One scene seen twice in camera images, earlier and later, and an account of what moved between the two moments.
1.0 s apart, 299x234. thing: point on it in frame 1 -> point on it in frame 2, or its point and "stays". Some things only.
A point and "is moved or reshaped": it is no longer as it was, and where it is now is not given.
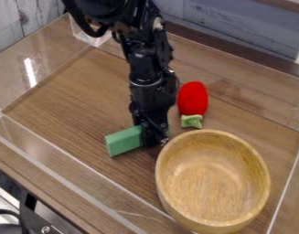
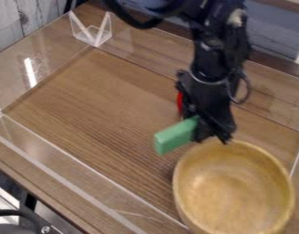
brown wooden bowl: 212,182 is moved or reshaped
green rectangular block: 123,141 -> 175,136
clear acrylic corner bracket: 93,41 stays
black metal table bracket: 33,222 stays
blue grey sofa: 267,24 stays
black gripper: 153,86 -> 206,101
